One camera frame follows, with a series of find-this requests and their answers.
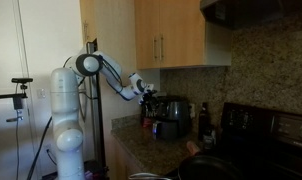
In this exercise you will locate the dark range hood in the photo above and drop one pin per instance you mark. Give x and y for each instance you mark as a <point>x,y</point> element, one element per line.
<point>254,11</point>

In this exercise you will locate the white backsplash power outlet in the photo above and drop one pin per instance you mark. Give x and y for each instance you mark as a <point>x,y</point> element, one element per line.
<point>192,110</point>

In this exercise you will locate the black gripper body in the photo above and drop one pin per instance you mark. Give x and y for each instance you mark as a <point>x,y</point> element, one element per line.
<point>147,96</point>

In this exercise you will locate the dark countertop appliance with utensils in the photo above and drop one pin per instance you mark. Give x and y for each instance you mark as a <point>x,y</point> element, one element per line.
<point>151,110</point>

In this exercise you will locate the tall dark glass bottle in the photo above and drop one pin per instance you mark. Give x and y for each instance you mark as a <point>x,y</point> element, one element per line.
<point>204,120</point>

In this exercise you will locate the black air fryer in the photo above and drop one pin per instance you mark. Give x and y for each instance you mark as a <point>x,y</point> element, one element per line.
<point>174,116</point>

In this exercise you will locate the white light switch plate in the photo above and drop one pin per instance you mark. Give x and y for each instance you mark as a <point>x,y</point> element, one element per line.
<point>41,93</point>

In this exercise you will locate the white wall outlet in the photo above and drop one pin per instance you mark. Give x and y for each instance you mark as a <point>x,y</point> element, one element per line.
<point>48,148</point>

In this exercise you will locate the wooden upper cabinet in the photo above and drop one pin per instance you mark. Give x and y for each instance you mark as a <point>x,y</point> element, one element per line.
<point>177,33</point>

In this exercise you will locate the wooden cabinet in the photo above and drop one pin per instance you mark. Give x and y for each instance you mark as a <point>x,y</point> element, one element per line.
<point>177,33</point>
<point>122,160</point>

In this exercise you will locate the silver pot rim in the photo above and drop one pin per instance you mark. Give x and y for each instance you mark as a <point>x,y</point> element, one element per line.
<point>145,176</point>

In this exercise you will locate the small red item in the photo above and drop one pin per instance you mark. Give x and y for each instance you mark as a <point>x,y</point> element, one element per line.
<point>146,122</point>

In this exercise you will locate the stainless steel refrigerator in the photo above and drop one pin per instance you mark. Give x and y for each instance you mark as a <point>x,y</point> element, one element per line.
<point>97,133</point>

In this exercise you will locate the black frying pan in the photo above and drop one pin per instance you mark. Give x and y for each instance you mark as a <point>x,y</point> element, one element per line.
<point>207,168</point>

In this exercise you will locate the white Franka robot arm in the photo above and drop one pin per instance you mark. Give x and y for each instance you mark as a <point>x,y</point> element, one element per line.
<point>67,110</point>

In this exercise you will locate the wooden lower cabinet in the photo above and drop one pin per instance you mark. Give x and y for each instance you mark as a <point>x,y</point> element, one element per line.
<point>122,160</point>

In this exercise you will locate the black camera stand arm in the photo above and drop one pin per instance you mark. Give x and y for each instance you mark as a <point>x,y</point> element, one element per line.
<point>11,96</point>

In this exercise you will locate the black camera on stand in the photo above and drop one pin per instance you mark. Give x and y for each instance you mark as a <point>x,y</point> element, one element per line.
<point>22,80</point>

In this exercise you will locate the black stove control panel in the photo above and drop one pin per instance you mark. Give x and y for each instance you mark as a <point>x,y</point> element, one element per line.
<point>267,133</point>

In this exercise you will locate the small dark bottle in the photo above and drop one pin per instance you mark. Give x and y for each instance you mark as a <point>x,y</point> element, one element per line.
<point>209,139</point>

